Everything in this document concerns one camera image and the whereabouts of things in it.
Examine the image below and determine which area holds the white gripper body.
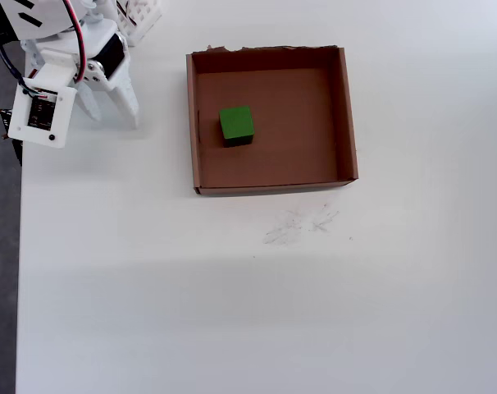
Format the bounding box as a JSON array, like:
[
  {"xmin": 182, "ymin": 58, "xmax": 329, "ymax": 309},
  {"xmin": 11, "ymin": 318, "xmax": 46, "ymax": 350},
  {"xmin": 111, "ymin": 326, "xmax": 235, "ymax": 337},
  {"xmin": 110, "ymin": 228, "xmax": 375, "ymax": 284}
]
[{"xmin": 20, "ymin": 19, "xmax": 131, "ymax": 90}]

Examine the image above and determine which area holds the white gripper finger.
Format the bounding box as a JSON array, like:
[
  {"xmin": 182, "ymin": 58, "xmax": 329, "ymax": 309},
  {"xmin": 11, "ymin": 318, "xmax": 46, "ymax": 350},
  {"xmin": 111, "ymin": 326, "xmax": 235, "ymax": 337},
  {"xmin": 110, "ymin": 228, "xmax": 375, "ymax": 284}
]
[
  {"xmin": 75, "ymin": 80, "xmax": 103, "ymax": 123},
  {"xmin": 107, "ymin": 60, "xmax": 142, "ymax": 129}
]

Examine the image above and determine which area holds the black camera cable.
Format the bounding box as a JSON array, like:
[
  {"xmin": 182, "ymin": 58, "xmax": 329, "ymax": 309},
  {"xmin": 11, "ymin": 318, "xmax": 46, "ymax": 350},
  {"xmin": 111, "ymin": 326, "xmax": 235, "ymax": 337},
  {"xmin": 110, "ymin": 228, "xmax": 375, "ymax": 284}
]
[{"xmin": 0, "ymin": 0, "xmax": 33, "ymax": 92}]

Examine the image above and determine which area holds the green cube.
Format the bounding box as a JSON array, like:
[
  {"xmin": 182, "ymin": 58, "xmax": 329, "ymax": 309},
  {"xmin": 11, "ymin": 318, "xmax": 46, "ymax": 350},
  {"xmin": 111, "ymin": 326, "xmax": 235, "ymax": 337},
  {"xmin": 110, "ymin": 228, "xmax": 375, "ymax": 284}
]
[{"xmin": 218, "ymin": 104, "xmax": 256, "ymax": 149}]

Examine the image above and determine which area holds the brown cardboard box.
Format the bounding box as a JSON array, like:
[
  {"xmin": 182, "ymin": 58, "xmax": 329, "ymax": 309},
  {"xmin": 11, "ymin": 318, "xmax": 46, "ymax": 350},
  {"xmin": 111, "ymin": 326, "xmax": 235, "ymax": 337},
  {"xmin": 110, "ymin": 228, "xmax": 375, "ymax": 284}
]
[{"xmin": 185, "ymin": 44, "xmax": 361, "ymax": 198}]

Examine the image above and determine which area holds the black strip with screws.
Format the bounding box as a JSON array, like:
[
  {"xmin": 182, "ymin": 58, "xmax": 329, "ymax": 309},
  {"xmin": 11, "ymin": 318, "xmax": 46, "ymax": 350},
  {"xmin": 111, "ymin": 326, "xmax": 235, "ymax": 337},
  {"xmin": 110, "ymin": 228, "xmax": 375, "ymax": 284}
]
[{"xmin": 0, "ymin": 107, "xmax": 24, "ymax": 167}]

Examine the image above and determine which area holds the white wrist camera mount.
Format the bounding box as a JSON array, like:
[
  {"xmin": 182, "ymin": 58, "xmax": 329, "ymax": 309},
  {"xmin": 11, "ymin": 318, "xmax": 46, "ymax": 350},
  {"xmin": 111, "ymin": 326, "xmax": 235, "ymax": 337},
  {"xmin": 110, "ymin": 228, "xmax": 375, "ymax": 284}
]
[{"xmin": 7, "ymin": 48, "xmax": 78, "ymax": 150}]

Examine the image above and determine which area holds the red black servo wire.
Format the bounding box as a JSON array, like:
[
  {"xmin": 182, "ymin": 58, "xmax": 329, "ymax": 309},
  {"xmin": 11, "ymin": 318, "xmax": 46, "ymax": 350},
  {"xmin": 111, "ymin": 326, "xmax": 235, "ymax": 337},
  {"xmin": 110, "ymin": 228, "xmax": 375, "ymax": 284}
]
[{"xmin": 61, "ymin": 0, "xmax": 89, "ymax": 84}]

